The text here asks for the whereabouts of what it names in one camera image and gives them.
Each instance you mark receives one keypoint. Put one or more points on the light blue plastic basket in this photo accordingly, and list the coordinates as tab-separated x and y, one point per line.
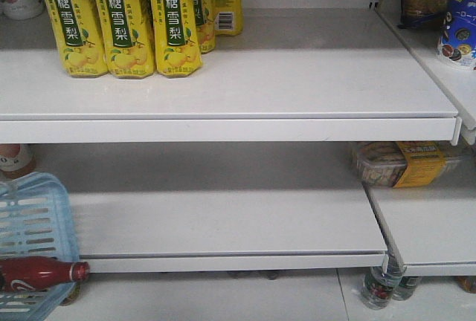
36	220

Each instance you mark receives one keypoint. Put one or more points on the red coca-cola bottle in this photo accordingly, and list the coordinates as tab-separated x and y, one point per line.
37	273

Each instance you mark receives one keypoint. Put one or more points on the white metal shelf unit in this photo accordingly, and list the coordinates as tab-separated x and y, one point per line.
229	195

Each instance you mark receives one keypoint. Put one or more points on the clear cookie box yellow label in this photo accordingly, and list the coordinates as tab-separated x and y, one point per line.
406	163

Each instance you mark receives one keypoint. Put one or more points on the orange C100 juice bottle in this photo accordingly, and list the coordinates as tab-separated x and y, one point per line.
17	160

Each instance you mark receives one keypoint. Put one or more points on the blue white snack cup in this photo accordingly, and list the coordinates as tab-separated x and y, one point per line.
456	44

